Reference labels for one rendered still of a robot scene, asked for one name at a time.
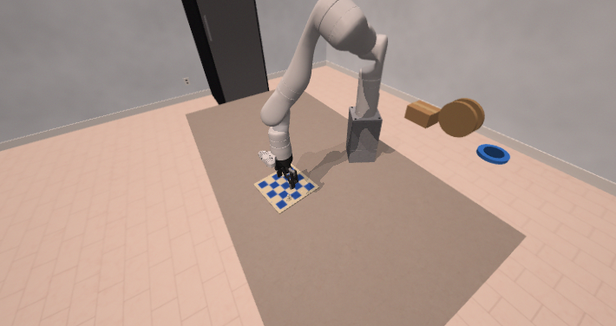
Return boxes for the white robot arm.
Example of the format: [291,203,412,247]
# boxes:
[258,0,388,168]

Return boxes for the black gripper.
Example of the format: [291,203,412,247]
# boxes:
[275,156,298,190]

